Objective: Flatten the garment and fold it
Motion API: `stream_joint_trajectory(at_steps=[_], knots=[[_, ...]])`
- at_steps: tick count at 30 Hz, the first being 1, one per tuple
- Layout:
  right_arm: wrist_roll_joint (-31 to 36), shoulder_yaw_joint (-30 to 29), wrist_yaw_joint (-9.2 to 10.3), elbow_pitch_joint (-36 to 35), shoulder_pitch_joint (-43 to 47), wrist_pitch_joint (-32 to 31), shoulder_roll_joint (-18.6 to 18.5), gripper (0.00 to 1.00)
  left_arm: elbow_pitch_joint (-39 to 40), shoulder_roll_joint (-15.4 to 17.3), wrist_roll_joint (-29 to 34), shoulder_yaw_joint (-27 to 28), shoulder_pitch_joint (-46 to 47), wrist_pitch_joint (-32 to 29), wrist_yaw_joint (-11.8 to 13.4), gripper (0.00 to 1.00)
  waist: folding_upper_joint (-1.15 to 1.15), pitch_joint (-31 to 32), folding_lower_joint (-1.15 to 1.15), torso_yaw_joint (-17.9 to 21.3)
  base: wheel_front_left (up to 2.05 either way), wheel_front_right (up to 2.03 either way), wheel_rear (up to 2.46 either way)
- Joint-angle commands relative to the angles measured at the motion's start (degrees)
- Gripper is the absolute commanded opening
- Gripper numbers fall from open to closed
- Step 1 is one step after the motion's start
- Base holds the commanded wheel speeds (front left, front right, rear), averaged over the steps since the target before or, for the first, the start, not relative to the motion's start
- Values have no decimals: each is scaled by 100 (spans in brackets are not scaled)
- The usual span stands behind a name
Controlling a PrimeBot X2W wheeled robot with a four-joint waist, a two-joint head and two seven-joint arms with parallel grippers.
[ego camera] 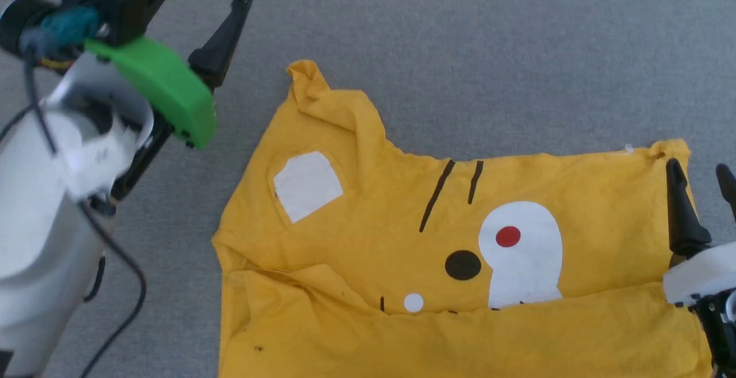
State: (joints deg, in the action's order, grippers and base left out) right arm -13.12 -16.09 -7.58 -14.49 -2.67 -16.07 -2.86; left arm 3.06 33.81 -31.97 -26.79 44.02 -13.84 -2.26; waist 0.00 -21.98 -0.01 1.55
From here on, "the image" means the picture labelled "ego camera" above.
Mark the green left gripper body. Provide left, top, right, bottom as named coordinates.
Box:
left=85, top=36, right=219, bottom=150

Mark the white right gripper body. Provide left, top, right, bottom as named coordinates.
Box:
left=662, top=241, right=736, bottom=308

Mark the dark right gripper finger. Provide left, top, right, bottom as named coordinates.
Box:
left=715, top=163, right=736, bottom=209
left=665, top=158, right=713, bottom=257

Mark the yellow tiger-face t-shirt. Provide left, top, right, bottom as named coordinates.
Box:
left=210, top=59, right=717, bottom=378

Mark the white paper label tag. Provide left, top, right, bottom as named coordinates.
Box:
left=56, top=122, right=141, bottom=196

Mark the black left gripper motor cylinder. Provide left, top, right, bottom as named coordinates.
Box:
left=0, top=0, right=59, bottom=58

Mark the grey fabric sofa seat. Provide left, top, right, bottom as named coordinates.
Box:
left=0, top=0, right=736, bottom=378

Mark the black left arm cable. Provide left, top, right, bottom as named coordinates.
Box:
left=0, top=44, right=148, bottom=378

